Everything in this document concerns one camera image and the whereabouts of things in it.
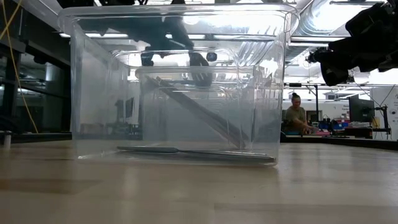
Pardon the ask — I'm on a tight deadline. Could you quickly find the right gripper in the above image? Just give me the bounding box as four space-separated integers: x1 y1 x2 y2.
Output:
306 2 398 87

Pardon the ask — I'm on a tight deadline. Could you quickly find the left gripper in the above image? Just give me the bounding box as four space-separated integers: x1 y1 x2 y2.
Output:
139 40 215 88

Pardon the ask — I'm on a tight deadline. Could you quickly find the wooden angled spatula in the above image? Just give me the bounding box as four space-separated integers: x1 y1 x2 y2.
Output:
146 76 249 149

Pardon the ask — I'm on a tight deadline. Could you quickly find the wooden salad fork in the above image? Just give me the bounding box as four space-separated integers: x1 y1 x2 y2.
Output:
161 88 246 149

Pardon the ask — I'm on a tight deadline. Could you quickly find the black monitor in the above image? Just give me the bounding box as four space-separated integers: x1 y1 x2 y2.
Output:
348 95 376 124

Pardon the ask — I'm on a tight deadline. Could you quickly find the clear plastic bin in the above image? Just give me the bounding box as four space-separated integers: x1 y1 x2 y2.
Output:
135 67 254 147
110 49 259 150
57 2 301 167

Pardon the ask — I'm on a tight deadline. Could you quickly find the person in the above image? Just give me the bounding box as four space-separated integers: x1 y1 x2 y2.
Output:
284 92 315 135

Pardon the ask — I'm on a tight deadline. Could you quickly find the ceiling light strip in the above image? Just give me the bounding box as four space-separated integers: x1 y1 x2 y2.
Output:
58 32 130 40

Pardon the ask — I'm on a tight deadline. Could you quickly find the small white cylinder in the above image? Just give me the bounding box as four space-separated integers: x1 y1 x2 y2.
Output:
2 130 12 149

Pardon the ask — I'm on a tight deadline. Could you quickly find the silver ceiling duct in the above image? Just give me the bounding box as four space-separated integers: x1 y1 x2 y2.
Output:
298 0 383 37

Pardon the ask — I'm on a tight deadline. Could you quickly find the black aluminium table frame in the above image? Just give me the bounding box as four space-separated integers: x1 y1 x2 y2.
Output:
0 132 398 151

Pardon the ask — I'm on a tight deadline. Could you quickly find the yellow hanging cable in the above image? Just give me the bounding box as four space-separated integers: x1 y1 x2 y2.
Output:
0 0 39 134

